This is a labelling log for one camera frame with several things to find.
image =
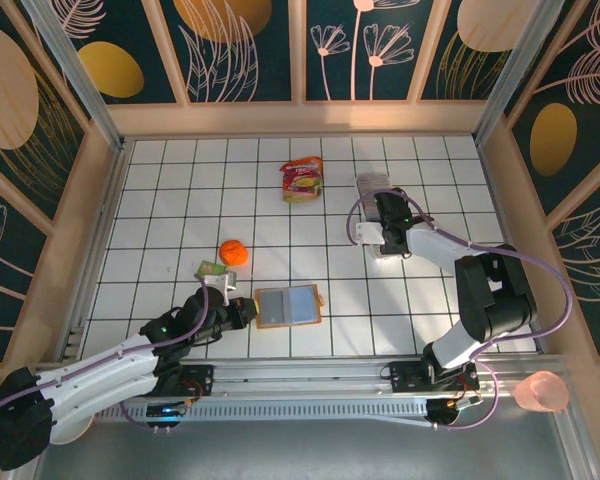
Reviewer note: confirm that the orange card holder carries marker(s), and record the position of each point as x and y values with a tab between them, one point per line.
290	306

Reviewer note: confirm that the white card tray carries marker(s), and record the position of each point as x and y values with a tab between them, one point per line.
377	257

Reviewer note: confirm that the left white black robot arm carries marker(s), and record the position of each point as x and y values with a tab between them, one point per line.
100	375

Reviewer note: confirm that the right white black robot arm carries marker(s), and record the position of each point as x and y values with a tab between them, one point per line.
490	295

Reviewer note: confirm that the stack of credit cards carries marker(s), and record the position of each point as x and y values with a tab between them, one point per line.
370	181

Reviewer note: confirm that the green snack packet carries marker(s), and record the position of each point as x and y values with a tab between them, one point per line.
207	268

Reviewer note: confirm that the orange fruit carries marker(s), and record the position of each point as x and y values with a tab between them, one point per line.
232	252

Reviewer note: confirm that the black controller box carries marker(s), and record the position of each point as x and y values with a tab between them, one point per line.
442	412
166	412

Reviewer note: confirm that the red snack packet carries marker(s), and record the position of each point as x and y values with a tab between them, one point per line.
302	182

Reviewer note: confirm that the white bowl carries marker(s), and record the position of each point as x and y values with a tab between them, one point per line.
75	434

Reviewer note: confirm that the pink plastic cup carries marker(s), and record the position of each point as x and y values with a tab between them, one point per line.
542	392

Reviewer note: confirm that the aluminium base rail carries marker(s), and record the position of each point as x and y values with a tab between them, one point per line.
300	377

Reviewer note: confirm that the aluminium frame post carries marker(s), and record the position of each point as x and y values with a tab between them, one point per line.
522	70
75	70

